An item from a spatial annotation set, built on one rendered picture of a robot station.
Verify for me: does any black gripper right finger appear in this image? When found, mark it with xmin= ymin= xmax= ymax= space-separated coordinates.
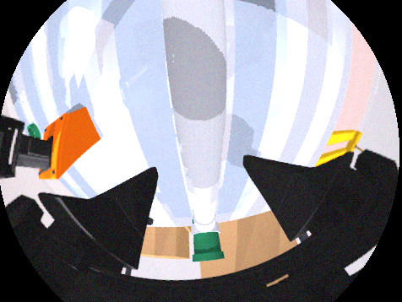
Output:
xmin=244 ymin=151 xmax=354 ymax=242

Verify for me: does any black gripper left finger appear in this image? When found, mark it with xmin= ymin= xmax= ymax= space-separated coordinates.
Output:
xmin=38 ymin=166 xmax=158 ymax=270

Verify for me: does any green post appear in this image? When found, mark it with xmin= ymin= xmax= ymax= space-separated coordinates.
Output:
xmin=192 ymin=232 xmax=225 ymax=262

